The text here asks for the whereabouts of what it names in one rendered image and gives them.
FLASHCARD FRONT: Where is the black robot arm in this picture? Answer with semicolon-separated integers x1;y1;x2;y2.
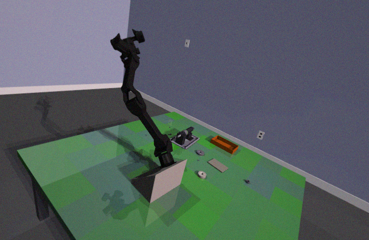
112;37;176;168

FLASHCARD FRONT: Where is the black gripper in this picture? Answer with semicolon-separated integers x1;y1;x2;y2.
110;29;145;50

